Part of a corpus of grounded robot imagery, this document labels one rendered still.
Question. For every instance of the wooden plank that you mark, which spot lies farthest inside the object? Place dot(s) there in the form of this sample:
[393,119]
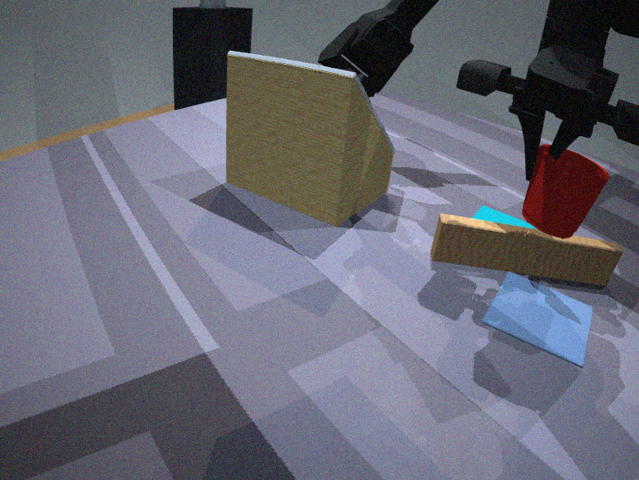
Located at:
[506,247]

